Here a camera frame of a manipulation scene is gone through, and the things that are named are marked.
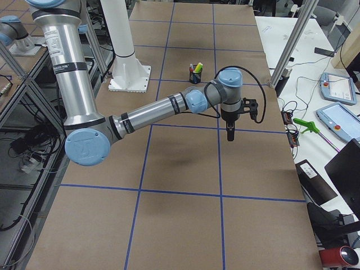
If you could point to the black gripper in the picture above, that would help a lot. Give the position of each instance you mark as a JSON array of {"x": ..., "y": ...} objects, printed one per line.
[{"x": 229, "y": 117}]

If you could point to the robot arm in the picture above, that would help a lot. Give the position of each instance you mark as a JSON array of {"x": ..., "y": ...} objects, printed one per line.
[
  {"x": 90, "y": 135},
  {"x": 15, "y": 35}
]

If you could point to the black mesh pen cup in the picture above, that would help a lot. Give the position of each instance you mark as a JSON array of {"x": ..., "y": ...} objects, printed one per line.
[{"x": 194, "y": 78}]

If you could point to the green highlighter pen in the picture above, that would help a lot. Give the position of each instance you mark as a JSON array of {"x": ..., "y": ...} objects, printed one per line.
[{"x": 198, "y": 68}]

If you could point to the green plastic grabber tool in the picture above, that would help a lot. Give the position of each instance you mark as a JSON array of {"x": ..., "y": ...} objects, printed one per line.
[{"x": 310, "y": 125}]

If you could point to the brown paper table cover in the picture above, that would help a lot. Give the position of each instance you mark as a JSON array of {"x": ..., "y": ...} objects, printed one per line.
[{"x": 177, "y": 194}]

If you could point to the black box on desk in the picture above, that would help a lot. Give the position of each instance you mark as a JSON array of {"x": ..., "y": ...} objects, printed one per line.
[{"x": 317, "y": 188}]

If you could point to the near teach pendant tablet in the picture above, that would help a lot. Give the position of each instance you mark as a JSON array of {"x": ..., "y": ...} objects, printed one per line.
[{"x": 340, "y": 120}]

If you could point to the teach pendant tablet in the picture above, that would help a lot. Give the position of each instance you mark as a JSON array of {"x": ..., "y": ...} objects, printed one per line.
[
  {"x": 338, "y": 88},
  {"x": 340, "y": 120}
]

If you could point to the black smartphone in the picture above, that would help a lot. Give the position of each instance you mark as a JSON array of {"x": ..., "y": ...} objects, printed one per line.
[{"x": 324, "y": 52}]

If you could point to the far teach pendant tablet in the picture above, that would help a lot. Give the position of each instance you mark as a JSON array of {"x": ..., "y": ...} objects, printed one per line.
[{"x": 338, "y": 88}]

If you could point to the black monitor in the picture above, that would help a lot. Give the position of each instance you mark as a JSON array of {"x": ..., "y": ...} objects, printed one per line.
[{"x": 343, "y": 171}]

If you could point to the red cylindrical speaker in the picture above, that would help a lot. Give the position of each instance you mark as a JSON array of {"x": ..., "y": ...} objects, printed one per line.
[{"x": 343, "y": 256}]

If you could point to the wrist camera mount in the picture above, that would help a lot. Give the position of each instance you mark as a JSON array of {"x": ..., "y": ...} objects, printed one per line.
[{"x": 249, "y": 106}]

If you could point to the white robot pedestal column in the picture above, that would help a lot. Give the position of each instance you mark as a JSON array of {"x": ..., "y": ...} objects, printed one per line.
[{"x": 128, "y": 74}]

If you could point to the aluminium frame post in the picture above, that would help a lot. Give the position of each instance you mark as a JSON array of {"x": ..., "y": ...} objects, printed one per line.
[{"x": 307, "y": 9}]

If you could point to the aluminium frame rack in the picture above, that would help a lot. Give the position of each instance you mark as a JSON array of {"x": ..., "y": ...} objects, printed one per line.
[{"x": 25, "y": 84}]

